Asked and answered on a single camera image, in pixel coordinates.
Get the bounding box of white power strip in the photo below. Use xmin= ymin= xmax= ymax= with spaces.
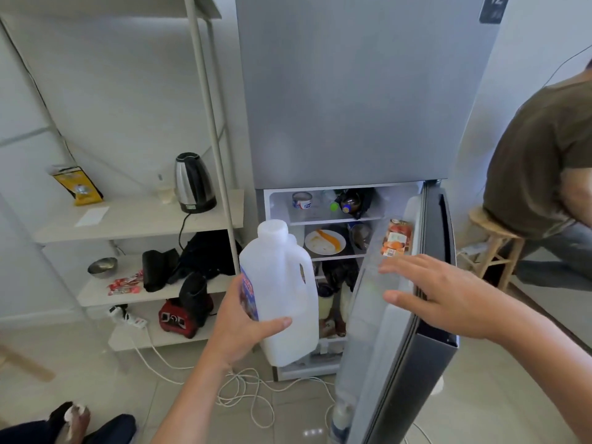
xmin=108 ymin=305 xmax=149 ymax=331
xmin=457 ymin=242 xmax=491 ymax=269

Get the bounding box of red blender base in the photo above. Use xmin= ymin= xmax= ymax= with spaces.
xmin=158 ymin=298 xmax=201 ymax=340

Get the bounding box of steel electric kettle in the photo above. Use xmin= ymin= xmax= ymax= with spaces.
xmin=173 ymin=152 xmax=218 ymax=215

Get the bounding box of clear glass jar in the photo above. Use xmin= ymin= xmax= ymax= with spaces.
xmin=154 ymin=174 xmax=176 ymax=205

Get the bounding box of black rolled bag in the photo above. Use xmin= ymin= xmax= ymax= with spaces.
xmin=141 ymin=248 xmax=181 ymax=294

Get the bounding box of dark drink bottle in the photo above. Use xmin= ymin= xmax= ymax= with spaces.
xmin=339 ymin=189 xmax=376 ymax=221

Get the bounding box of small steel bowl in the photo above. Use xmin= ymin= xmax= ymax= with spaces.
xmin=87 ymin=257 xmax=119 ymax=279

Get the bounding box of person's trousered leg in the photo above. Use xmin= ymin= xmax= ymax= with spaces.
xmin=0 ymin=401 xmax=138 ymax=444

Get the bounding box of white metal shelf rack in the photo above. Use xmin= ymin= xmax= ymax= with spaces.
xmin=0 ymin=0 xmax=247 ymax=371

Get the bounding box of grey refrigerator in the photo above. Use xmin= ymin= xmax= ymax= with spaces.
xmin=234 ymin=0 xmax=512 ymax=444

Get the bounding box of person's left hand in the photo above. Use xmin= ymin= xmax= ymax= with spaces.
xmin=203 ymin=274 xmax=294 ymax=371

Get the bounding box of covered steel bowl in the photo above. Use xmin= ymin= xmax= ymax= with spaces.
xmin=348 ymin=222 xmax=374 ymax=253

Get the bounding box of person's right forearm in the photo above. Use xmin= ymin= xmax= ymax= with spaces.
xmin=483 ymin=290 xmax=592 ymax=444

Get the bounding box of black blender jar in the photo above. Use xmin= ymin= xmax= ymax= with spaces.
xmin=179 ymin=271 xmax=215 ymax=329

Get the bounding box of orange juice carton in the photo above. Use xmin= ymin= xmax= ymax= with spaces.
xmin=380 ymin=218 xmax=414 ymax=259

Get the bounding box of white plate with food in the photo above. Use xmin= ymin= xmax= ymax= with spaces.
xmin=303 ymin=229 xmax=347 ymax=257

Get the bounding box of person's right hand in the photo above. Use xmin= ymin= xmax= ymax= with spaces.
xmin=377 ymin=253 xmax=501 ymax=341

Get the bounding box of white paper sheet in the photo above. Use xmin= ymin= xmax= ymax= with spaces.
xmin=73 ymin=205 xmax=111 ymax=229

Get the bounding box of wooden stool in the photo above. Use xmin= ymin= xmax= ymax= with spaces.
xmin=466 ymin=206 xmax=526 ymax=292

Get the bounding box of white plastic milk jug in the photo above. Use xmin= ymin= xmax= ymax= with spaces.
xmin=238 ymin=219 xmax=321 ymax=369

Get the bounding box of black cloth bag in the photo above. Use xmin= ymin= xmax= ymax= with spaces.
xmin=177 ymin=230 xmax=244 ymax=281

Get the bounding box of yellow foil bag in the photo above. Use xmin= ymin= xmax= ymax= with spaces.
xmin=47 ymin=163 xmax=104 ymax=207

